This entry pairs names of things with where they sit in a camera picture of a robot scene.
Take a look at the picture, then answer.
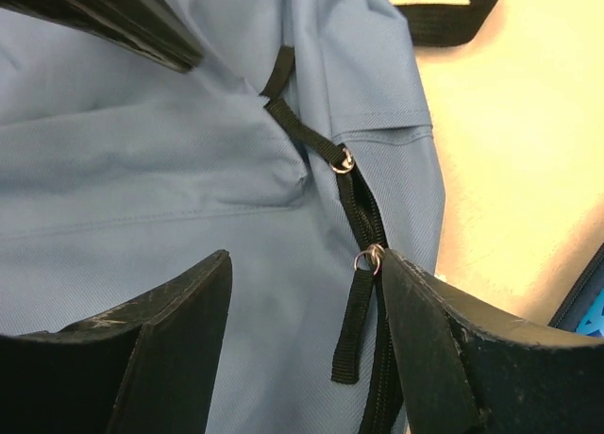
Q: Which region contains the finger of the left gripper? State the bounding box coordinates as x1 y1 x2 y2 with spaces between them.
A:
1 0 203 73

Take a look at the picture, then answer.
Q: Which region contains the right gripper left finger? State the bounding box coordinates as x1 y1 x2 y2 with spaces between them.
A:
1 250 232 433

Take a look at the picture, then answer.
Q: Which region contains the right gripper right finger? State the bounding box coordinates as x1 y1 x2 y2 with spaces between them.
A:
382 250 603 434

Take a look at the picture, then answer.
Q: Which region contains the blue student backpack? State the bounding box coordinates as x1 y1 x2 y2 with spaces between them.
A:
1 0 498 433

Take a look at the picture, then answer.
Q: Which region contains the blue patterned pencil case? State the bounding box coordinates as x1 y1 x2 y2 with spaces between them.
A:
548 245 604 339

